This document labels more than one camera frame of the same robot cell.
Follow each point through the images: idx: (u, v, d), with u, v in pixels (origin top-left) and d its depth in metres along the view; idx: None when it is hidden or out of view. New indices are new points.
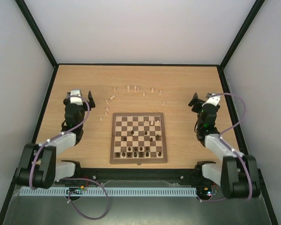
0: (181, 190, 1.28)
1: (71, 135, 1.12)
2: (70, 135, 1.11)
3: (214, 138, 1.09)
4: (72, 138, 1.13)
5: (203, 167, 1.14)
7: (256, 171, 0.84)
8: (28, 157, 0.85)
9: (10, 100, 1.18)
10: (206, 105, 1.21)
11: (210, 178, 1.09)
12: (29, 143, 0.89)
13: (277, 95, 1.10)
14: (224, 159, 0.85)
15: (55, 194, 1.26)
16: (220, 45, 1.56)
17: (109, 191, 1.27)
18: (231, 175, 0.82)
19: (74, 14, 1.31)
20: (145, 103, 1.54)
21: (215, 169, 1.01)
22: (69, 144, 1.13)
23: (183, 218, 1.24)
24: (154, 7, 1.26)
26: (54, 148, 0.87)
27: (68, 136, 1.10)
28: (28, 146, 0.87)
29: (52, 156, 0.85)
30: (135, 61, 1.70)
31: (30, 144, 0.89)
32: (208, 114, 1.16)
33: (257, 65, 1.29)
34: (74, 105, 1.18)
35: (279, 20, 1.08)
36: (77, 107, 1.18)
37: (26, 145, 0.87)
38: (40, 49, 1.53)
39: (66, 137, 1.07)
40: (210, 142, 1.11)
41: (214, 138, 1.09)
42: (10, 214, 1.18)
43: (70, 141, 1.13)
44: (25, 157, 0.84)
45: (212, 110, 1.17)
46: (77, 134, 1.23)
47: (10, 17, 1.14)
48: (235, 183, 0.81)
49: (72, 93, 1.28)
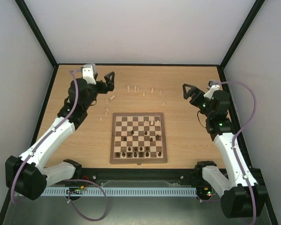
0: (181, 190, 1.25)
1: (66, 127, 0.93)
2: (65, 129, 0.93)
3: (227, 142, 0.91)
4: (70, 128, 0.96)
5: (203, 169, 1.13)
7: (262, 203, 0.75)
8: (11, 174, 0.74)
9: (10, 99, 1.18)
10: (218, 92, 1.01)
11: (209, 182, 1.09)
12: (12, 156, 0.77)
13: (278, 94, 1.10)
14: (232, 189, 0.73)
15: (55, 194, 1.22)
16: (220, 45, 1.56)
17: (107, 191, 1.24)
18: (234, 206, 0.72)
19: (74, 13, 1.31)
20: (145, 103, 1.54)
21: (215, 177, 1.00)
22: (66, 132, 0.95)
23: (183, 218, 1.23)
24: (153, 6, 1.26)
26: (34, 170, 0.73)
27: (62, 131, 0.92)
28: (11, 161, 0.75)
29: (33, 178, 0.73)
30: (135, 61, 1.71)
31: (13, 157, 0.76)
32: (220, 102, 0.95)
33: (257, 65, 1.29)
34: (83, 81, 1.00)
35: (279, 21, 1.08)
36: (85, 84, 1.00)
37: (9, 159, 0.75)
38: (40, 49, 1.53)
39: (58, 133, 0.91)
40: (220, 145, 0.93)
41: (226, 143, 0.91)
42: (9, 214, 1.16)
43: (67, 131, 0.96)
44: (8, 173, 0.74)
45: (225, 98, 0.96)
46: (80, 116, 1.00)
47: (10, 17, 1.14)
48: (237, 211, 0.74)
49: (83, 68, 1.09)
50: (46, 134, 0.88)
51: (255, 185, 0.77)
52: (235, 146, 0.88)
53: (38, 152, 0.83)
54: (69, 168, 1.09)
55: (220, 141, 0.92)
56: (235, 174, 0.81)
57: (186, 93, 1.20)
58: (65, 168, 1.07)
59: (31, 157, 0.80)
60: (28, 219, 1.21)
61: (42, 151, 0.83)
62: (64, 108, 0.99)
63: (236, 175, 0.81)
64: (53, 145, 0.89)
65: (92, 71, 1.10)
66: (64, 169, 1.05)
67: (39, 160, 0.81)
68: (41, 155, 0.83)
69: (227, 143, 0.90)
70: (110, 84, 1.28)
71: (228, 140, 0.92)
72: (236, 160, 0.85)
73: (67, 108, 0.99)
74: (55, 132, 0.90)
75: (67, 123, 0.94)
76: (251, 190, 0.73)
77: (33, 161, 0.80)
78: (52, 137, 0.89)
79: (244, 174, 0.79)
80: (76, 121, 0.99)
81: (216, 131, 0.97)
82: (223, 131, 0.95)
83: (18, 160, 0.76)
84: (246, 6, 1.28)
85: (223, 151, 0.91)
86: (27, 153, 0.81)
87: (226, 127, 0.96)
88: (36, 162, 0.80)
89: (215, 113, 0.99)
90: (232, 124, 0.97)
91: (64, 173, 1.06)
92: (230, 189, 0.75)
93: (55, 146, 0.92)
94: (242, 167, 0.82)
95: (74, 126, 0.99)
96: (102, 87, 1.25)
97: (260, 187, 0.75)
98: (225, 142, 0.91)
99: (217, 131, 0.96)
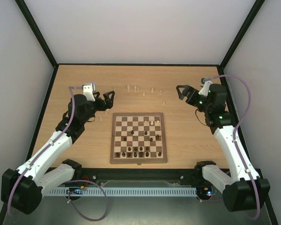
0: (181, 190, 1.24)
1: (64, 141, 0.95)
2: (62, 142, 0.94)
3: (228, 136, 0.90)
4: (67, 142, 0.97)
5: (203, 168, 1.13)
7: (265, 196, 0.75)
8: (6, 187, 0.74)
9: (10, 100, 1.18)
10: (213, 85, 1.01)
11: (210, 180, 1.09)
12: (10, 169, 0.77)
13: (278, 94, 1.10)
14: (235, 183, 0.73)
15: (55, 194, 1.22)
16: (220, 45, 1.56)
17: (107, 191, 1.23)
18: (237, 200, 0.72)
19: (73, 13, 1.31)
20: (145, 103, 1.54)
21: (216, 175, 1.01)
22: (64, 146, 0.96)
23: (183, 218, 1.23)
24: (153, 6, 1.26)
26: (31, 184, 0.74)
27: (60, 144, 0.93)
28: (8, 173, 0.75)
29: (30, 191, 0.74)
30: (135, 61, 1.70)
31: (10, 170, 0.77)
32: (217, 93, 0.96)
33: (257, 65, 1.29)
34: (80, 95, 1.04)
35: (279, 21, 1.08)
36: (84, 99, 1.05)
37: (5, 171, 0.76)
38: (40, 50, 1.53)
39: (55, 147, 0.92)
40: (221, 139, 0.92)
41: (227, 137, 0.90)
42: (10, 214, 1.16)
43: (65, 145, 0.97)
44: (3, 185, 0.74)
45: (222, 89, 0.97)
46: (77, 131, 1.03)
47: (10, 18, 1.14)
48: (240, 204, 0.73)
49: (84, 86, 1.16)
50: (44, 147, 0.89)
51: (256, 179, 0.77)
52: (235, 140, 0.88)
53: (35, 165, 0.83)
54: (68, 171, 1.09)
55: (221, 135, 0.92)
56: (238, 168, 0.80)
57: (181, 94, 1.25)
58: (62, 173, 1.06)
59: (28, 170, 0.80)
60: (29, 219, 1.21)
61: (40, 164, 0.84)
62: (62, 123, 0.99)
63: (238, 169, 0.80)
64: (50, 158, 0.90)
65: (91, 90, 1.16)
66: (61, 175, 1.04)
67: (36, 173, 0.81)
68: (39, 168, 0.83)
69: (228, 137, 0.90)
70: (108, 101, 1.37)
71: (228, 134, 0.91)
72: (237, 153, 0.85)
73: (64, 123, 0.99)
74: (52, 146, 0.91)
75: (64, 136, 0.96)
76: (254, 183, 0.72)
77: (30, 174, 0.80)
78: (49, 151, 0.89)
79: (246, 168, 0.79)
80: (73, 135, 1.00)
81: (217, 125, 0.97)
82: (223, 125, 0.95)
83: (14, 173, 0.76)
84: (246, 6, 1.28)
85: (224, 145, 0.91)
86: (25, 166, 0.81)
87: (225, 119, 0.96)
88: (33, 176, 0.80)
89: (213, 106, 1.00)
90: (230, 116, 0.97)
91: (62, 179, 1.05)
92: (232, 183, 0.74)
93: (53, 159, 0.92)
94: (243, 160, 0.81)
95: (71, 140, 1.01)
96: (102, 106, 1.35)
97: (262, 180, 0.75)
98: (226, 136, 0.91)
99: (218, 124, 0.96)
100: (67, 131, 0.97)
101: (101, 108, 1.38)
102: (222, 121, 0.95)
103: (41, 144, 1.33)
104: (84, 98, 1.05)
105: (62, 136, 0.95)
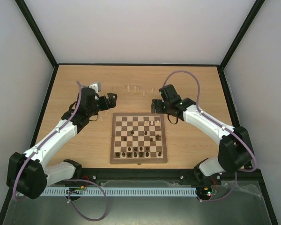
0: (181, 190, 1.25)
1: (70, 129, 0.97)
2: (68, 130, 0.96)
3: (194, 113, 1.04)
4: (72, 131, 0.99)
5: (200, 168, 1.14)
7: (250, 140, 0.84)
8: (12, 170, 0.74)
9: (10, 99, 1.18)
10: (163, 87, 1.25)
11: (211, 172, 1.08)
12: (17, 153, 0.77)
13: (278, 94, 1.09)
14: (221, 143, 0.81)
15: (55, 194, 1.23)
16: (220, 45, 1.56)
17: (107, 191, 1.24)
18: (231, 155, 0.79)
19: (74, 13, 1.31)
20: (145, 103, 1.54)
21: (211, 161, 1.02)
22: (70, 133, 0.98)
23: (183, 219, 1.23)
24: (153, 6, 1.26)
26: (38, 167, 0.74)
27: (66, 131, 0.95)
28: (15, 157, 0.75)
29: (37, 174, 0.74)
30: (135, 61, 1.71)
31: (18, 154, 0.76)
32: (166, 90, 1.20)
33: (257, 64, 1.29)
34: (90, 89, 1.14)
35: (279, 20, 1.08)
36: (93, 92, 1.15)
37: (12, 155, 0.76)
38: (40, 49, 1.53)
39: (62, 134, 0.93)
40: (191, 118, 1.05)
41: (195, 114, 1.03)
42: (10, 214, 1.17)
43: (70, 134, 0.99)
44: (10, 169, 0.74)
45: (168, 86, 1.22)
46: (82, 121, 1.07)
47: (9, 17, 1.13)
48: (235, 158, 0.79)
49: (90, 86, 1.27)
50: (51, 134, 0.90)
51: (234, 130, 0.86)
52: (202, 112, 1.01)
53: (42, 149, 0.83)
54: (69, 168, 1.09)
55: (189, 115, 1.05)
56: (215, 131, 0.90)
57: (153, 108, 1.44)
58: (65, 168, 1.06)
59: (35, 154, 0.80)
60: (28, 219, 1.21)
61: (46, 149, 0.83)
62: (67, 113, 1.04)
63: (216, 131, 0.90)
64: (56, 145, 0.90)
65: (97, 89, 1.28)
66: (64, 168, 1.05)
67: (43, 157, 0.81)
68: (46, 153, 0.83)
69: (195, 113, 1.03)
70: (112, 100, 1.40)
71: (193, 111, 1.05)
72: (208, 121, 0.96)
73: (70, 113, 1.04)
74: (58, 133, 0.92)
75: (70, 124, 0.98)
76: (233, 133, 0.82)
77: (37, 158, 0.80)
78: (56, 137, 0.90)
79: (221, 126, 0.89)
80: (78, 125, 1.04)
81: (181, 110, 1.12)
82: (186, 107, 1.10)
83: (21, 156, 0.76)
84: (246, 6, 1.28)
85: (197, 122, 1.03)
86: (32, 150, 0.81)
87: (185, 102, 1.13)
88: (40, 159, 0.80)
89: (170, 100, 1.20)
90: (187, 100, 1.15)
91: (63, 173, 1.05)
92: (220, 146, 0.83)
93: (58, 146, 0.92)
94: (216, 122, 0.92)
95: (77, 130, 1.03)
96: (104, 106, 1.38)
97: (238, 128, 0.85)
98: (193, 113, 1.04)
99: (181, 109, 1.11)
100: (73, 120, 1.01)
101: (104, 108, 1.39)
102: (182, 105, 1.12)
103: None
104: (92, 92, 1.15)
105: (69, 124, 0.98)
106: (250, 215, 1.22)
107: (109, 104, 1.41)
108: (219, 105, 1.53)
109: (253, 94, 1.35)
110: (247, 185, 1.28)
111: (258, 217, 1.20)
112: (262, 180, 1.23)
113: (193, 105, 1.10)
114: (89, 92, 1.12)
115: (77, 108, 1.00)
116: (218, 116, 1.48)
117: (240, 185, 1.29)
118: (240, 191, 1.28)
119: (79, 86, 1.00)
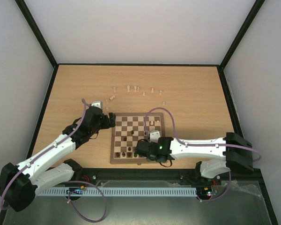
0: (181, 190, 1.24)
1: (68, 145, 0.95)
2: (66, 146, 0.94)
3: (181, 148, 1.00)
4: (70, 147, 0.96)
5: (203, 175, 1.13)
7: (240, 138, 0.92)
8: (4, 180, 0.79)
9: (11, 98, 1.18)
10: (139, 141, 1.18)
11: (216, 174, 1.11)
12: (11, 163, 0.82)
13: (278, 93, 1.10)
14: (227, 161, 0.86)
15: (55, 194, 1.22)
16: (220, 45, 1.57)
17: (105, 191, 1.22)
18: (241, 164, 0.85)
19: (73, 13, 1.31)
20: (145, 103, 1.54)
21: (214, 167, 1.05)
22: (67, 151, 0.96)
23: (184, 219, 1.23)
24: (152, 6, 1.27)
26: (27, 182, 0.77)
27: (63, 147, 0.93)
28: (7, 168, 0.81)
29: (25, 189, 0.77)
30: (135, 61, 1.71)
31: (11, 164, 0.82)
32: (138, 147, 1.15)
33: (258, 64, 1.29)
34: (97, 108, 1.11)
35: (278, 20, 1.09)
36: (95, 110, 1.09)
37: (6, 166, 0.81)
38: (40, 50, 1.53)
39: (58, 150, 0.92)
40: (181, 155, 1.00)
41: (181, 148, 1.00)
42: (10, 214, 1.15)
43: (68, 150, 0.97)
44: (2, 178, 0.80)
45: (138, 142, 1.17)
46: (83, 137, 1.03)
47: (9, 16, 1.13)
48: (244, 162, 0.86)
49: (92, 103, 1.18)
50: (47, 149, 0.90)
51: (226, 140, 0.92)
52: (187, 144, 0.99)
53: (34, 164, 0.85)
54: (66, 173, 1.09)
55: (178, 153, 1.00)
56: (212, 152, 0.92)
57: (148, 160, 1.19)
58: (60, 175, 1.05)
59: (27, 168, 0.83)
60: (29, 220, 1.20)
61: (39, 164, 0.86)
62: (70, 127, 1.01)
63: (213, 153, 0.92)
64: (51, 160, 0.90)
65: (100, 106, 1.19)
66: (61, 174, 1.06)
67: (33, 172, 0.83)
68: (38, 168, 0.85)
69: (182, 148, 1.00)
70: (113, 118, 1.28)
71: (178, 146, 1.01)
72: (198, 147, 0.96)
73: (72, 127, 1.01)
74: (55, 148, 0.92)
75: (69, 140, 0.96)
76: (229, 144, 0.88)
77: (28, 172, 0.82)
78: (51, 153, 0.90)
79: (214, 145, 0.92)
80: (78, 141, 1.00)
81: (167, 153, 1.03)
82: (169, 148, 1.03)
83: (14, 168, 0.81)
84: (246, 6, 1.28)
85: (189, 154, 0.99)
86: (25, 163, 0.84)
87: (164, 144, 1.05)
88: (31, 174, 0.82)
89: (149, 150, 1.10)
90: (161, 138, 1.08)
91: (60, 178, 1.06)
92: (228, 162, 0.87)
93: (53, 161, 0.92)
94: (206, 144, 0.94)
95: (75, 146, 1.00)
96: (105, 122, 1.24)
97: (227, 137, 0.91)
98: (180, 149, 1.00)
99: (166, 153, 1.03)
100: (73, 136, 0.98)
101: (105, 125, 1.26)
102: (163, 148, 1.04)
103: (42, 144, 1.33)
104: (98, 109, 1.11)
105: (67, 140, 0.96)
106: (250, 215, 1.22)
107: (111, 123, 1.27)
108: (219, 104, 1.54)
109: (252, 95, 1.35)
110: (247, 185, 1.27)
111: (258, 217, 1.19)
112: (262, 180, 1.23)
113: (171, 140, 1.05)
114: (95, 110, 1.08)
115: (79, 123, 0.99)
116: (218, 115, 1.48)
117: (240, 185, 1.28)
118: (240, 191, 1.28)
119: (85, 101, 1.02)
